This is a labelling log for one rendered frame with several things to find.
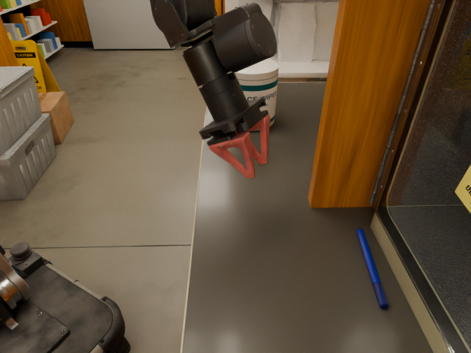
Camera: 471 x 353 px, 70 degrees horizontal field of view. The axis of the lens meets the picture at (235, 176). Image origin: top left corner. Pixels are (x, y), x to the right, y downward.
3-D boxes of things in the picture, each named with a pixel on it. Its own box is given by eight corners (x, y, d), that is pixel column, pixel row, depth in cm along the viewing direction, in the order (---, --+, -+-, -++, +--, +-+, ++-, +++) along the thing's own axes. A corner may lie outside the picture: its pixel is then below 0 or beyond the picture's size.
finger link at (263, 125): (287, 154, 55) (264, 100, 52) (268, 176, 50) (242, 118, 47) (254, 160, 59) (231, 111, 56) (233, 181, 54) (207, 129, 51)
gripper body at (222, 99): (268, 106, 53) (249, 61, 50) (236, 134, 45) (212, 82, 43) (237, 117, 57) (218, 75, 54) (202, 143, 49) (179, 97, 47)
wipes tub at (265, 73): (271, 109, 95) (275, 55, 86) (277, 132, 85) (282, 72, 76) (225, 110, 95) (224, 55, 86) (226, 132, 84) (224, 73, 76)
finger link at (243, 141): (282, 159, 53) (259, 104, 50) (262, 183, 48) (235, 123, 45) (249, 165, 58) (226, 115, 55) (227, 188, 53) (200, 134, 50)
